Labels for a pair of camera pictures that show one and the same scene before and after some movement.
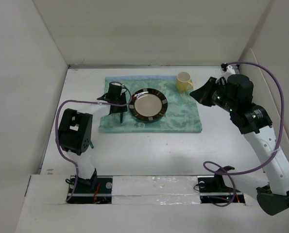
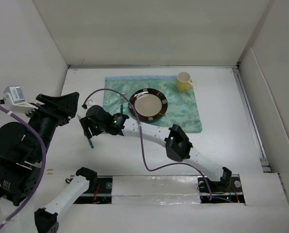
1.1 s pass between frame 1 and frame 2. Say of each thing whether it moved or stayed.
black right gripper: moved
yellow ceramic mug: stayed
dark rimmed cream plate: stayed
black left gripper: moved
